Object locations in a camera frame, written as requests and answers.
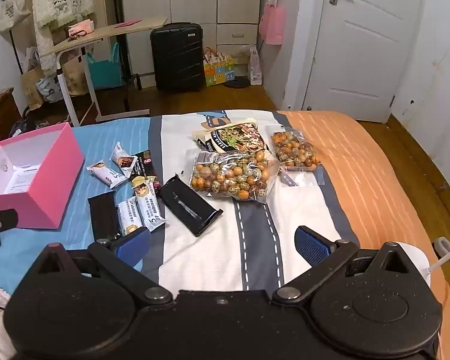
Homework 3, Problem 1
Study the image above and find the plain black packet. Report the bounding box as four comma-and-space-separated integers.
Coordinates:
88, 191, 121, 242

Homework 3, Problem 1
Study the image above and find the white paper sheet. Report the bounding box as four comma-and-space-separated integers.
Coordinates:
4, 163, 42, 194

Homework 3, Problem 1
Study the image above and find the pink cardboard box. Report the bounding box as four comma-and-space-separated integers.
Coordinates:
0, 122, 86, 230

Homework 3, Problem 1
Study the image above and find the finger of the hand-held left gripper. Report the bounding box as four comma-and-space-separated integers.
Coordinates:
0, 209, 19, 250

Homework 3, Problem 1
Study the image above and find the small speckled nut bag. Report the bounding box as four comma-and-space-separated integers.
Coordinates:
271, 130, 325, 186

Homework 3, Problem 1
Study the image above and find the beige snack bag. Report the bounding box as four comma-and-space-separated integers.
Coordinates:
192, 117, 268, 154

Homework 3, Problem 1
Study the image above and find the white standing packet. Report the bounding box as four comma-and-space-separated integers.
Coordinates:
248, 45, 264, 86

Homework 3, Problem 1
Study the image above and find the teal shopping bag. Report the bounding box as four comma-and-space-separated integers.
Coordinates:
86, 43, 121, 91

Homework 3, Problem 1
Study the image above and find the brown paper bag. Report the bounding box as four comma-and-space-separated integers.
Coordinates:
62, 50, 94, 96
20, 47, 47, 110

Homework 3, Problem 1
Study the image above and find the pink tissue pack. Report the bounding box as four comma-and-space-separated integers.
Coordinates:
68, 20, 95, 36

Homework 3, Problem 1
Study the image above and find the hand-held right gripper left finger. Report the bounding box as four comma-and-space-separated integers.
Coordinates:
34, 227, 173, 307

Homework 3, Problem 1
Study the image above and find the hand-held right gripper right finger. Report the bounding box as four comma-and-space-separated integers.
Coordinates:
272, 226, 417, 305

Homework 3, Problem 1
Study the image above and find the black suitcase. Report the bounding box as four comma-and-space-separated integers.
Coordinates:
150, 23, 205, 92

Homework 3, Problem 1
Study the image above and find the black plastic tray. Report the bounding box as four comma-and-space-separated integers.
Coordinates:
160, 175, 224, 238

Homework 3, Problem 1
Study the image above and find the dark floor bag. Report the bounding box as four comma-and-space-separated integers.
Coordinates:
9, 109, 34, 137

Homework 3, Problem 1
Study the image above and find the colourful gift bag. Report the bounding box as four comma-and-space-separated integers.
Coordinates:
203, 47, 236, 87

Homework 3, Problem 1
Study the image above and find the black coat stand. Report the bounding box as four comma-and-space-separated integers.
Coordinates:
109, 0, 143, 112

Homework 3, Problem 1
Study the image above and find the white fluffy garment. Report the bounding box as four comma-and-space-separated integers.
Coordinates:
32, 0, 94, 72

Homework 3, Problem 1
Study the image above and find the pink gift bag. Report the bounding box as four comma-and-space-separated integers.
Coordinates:
258, 0, 287, 46

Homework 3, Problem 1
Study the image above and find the dark wooden nightstand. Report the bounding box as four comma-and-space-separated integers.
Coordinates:
0, 88, 21, 141

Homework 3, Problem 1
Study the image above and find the white cable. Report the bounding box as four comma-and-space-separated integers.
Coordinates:
427, 238, 450, 272

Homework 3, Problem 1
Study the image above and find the white snack bar packet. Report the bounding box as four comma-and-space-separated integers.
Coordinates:
110, 143, 139, 178
133, 180, 167, 232
117, 197, 141, 237
87, 161, 125, 189

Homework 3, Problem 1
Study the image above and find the black cracker packet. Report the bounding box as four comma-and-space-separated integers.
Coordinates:
129, 151, 162, 192

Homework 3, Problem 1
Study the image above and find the white plastic device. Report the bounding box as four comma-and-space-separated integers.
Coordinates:
392, 241, 436, 289

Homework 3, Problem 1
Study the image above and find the white printed plastic bag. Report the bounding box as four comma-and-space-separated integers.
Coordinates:
35, 77, 64, 104

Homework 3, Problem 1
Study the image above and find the large speckled nut bag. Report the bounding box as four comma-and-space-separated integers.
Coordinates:
189, 148, 280, 204

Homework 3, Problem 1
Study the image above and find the white door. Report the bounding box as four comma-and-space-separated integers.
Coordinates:
302, 0, 424, 124

